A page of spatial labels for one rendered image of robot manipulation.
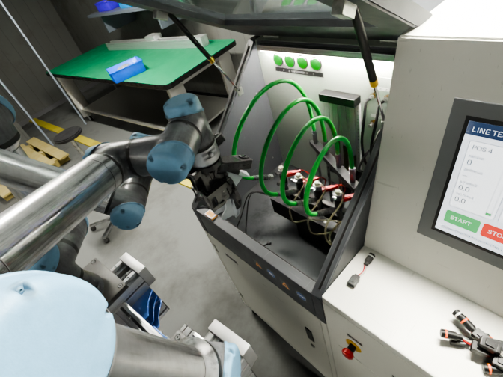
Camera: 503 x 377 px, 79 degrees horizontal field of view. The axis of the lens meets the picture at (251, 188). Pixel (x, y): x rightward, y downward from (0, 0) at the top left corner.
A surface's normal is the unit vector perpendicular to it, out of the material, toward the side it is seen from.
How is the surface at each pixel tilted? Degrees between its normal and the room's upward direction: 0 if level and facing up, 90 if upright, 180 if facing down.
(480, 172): 76
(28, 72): 90
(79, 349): 83
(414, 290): 0
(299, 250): 0
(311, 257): 0
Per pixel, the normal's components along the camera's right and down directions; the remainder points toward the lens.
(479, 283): -0.74, 0.40
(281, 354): -0.25, -0.72
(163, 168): -0.11, 0.69
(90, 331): 0.92, -0.18
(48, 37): 0.76, 0.26
